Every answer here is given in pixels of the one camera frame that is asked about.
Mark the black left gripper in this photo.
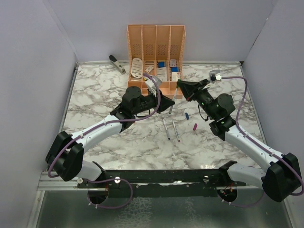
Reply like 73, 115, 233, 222
133, 88, 175, 115

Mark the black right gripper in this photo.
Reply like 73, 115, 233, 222
178, 79, 217, 120

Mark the green white pen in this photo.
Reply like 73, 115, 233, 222
169, 86, 178, 114

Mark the blue white pen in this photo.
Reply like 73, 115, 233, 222
163, 118, 171, 140

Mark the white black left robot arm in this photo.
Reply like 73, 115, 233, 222
46, 86, 175, 188

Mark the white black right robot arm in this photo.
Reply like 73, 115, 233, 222
177, 79, 304, 202

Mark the pink tipped white pen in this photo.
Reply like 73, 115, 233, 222
172, 121, 181, 143

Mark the white red labelled box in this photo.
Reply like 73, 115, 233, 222
171, 72, 181, 82

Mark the blue small box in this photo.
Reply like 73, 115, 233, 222
157, 61, 166, 68

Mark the white oval label card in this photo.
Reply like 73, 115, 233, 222
130, 57, 143, 79

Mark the peach plastic desk organizer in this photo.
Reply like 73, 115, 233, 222
127, 24, 186, 99

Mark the grey black stapler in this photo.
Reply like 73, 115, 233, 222
109, 55, 126, 74

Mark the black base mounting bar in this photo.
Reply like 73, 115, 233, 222
78, 168, 245, 198

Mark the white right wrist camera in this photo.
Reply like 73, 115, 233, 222
209, 69, 222, 82

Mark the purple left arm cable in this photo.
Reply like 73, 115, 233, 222
47, 72, 160, 209

